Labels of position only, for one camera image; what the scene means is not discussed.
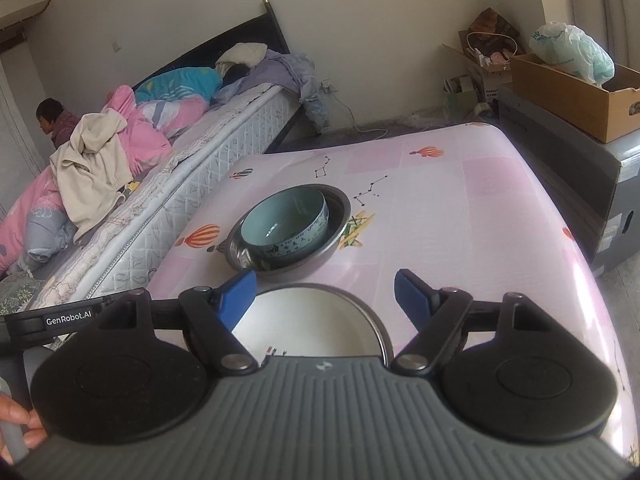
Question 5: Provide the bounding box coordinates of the white plate with dark rim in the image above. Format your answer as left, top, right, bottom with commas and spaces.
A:
232, 284, 393, 363

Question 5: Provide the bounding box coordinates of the teal ceramic bowl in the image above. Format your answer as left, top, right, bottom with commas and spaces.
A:
241, 185, 329, 264

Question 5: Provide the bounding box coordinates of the person's left hand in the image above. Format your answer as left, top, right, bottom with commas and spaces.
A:
0, 393, 48, 450

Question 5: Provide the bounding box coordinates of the pink blanket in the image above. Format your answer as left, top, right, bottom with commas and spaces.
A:
1, 86, 208, 275

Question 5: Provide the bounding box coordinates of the white quilted mattress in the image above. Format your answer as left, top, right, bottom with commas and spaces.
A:
1, 84, 302, 313

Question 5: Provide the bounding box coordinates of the cream cloth garment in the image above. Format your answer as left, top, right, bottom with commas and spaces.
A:
50, 108, 132, 240

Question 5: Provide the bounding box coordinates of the grey storage box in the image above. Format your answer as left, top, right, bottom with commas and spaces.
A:
498, 86, 639, 275

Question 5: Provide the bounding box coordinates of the person in maroon jacket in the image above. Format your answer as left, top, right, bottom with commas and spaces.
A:
36, 98, 79, 150

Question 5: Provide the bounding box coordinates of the green paper bag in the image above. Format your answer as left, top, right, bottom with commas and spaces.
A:
442, 75, 480, 122

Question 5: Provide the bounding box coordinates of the teal patterned pillow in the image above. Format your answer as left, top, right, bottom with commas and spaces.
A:
134, 67, 222, 104

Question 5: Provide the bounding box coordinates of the purple grey bedsheet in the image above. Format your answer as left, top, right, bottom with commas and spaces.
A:
213, 49, 330, 133

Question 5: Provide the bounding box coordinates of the long brown cardboard box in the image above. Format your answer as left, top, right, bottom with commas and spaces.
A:
510, 54, 639, 143

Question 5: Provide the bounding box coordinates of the open cardboard box with clutter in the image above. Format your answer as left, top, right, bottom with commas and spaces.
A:
442, 8, 525, 104

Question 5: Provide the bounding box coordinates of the black bed headboard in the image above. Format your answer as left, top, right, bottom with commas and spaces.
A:
134, 0, 291, 90

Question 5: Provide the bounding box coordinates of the white teal plastic bag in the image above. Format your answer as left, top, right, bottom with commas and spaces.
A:
528, 22, 615, 87

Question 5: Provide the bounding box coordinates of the white power cable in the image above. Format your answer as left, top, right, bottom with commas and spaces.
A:
326, 86, 388, 141

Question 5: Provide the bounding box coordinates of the wall power socket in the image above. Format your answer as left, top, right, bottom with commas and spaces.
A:
320, 79, 338, 96

